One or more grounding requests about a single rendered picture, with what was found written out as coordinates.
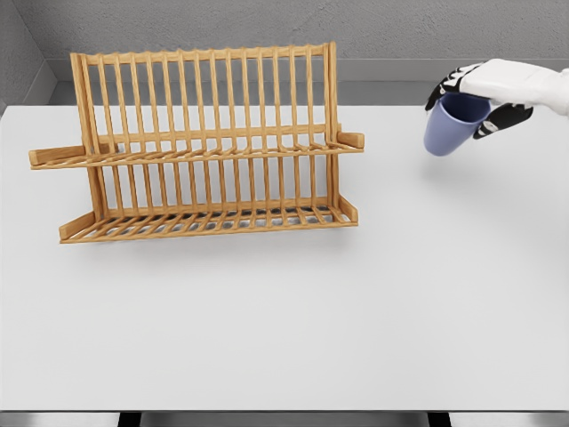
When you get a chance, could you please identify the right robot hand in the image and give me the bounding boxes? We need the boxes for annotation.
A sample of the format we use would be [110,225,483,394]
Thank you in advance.
[425,58,554,141]

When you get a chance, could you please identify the blue cup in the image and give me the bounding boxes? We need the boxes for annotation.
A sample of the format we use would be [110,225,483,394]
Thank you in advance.
[422,92,493,157]

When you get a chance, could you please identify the wooden dish rack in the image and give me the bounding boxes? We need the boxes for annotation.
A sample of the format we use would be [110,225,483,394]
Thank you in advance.
[28,41,365,245]

